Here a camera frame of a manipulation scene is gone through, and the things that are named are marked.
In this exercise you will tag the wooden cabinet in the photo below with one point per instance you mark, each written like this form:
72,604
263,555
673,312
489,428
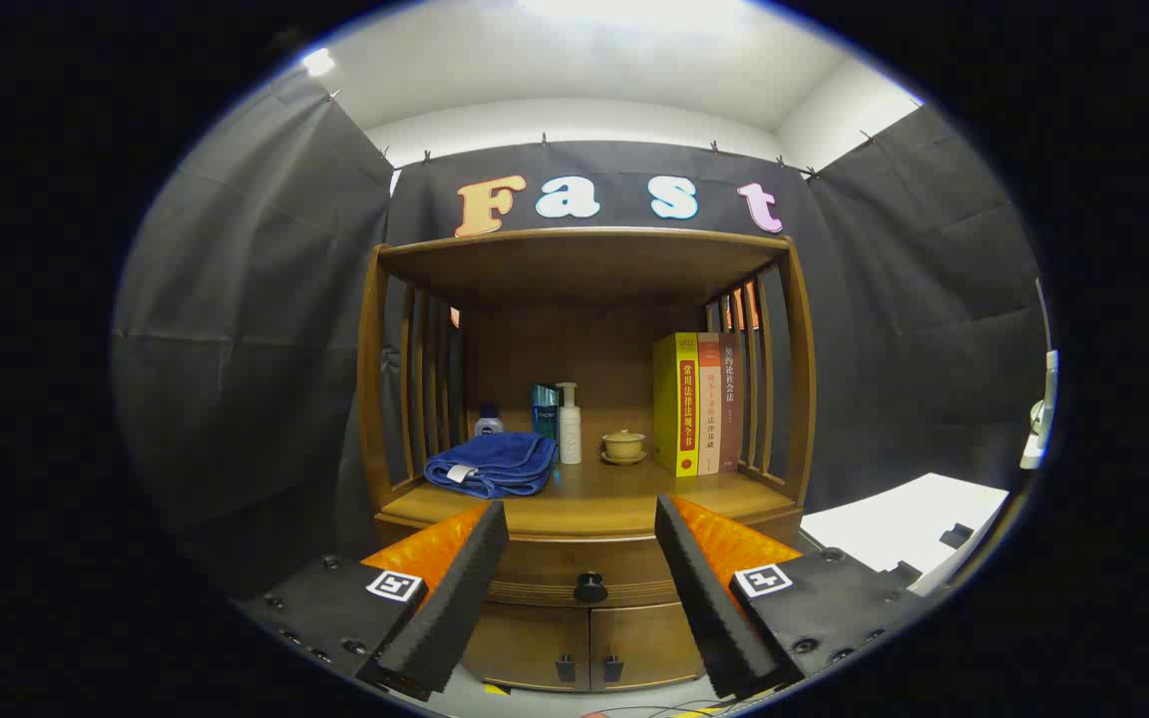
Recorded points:
584,339

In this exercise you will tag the beige saucer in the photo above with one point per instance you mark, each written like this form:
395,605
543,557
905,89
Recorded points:
624,461

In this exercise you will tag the beige lidded teacup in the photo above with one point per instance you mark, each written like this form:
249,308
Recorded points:
623,446

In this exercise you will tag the black drawer knob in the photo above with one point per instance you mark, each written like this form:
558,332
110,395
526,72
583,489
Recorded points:
590,588

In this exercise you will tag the white filing cabinet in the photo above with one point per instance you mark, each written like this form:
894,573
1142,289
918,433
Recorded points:
894,519

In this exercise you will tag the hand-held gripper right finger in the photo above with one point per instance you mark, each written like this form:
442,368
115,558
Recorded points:
709,608

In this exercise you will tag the white wall device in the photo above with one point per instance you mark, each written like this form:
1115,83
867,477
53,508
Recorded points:
1045,389

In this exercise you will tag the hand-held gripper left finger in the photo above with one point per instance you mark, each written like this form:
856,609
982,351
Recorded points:
455,608

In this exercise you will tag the small white blue-capped bottle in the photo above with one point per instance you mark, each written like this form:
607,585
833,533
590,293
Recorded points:
489,427

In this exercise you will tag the ceiling light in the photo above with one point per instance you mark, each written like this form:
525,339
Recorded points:
317,62

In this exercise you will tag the teal blue bottle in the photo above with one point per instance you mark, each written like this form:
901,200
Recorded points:
545,409

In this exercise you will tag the orange and white book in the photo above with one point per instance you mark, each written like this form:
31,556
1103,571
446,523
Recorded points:
709,419

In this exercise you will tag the wooden cabinet door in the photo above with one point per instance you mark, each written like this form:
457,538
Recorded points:
525,643
644,643

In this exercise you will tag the wooden countertop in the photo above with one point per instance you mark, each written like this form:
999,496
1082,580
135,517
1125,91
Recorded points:
604,494

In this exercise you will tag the brown book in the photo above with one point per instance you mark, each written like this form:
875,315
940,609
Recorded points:
730,399

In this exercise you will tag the wooden drawer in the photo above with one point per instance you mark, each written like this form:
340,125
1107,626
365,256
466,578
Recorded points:
574,558

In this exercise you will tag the folded blue towel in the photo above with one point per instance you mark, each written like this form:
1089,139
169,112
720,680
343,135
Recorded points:
495,459

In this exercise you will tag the thick yellow book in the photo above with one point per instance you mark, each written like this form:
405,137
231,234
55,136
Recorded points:
672,409

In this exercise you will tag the white pump bottle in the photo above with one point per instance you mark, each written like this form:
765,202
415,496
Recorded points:
570,434

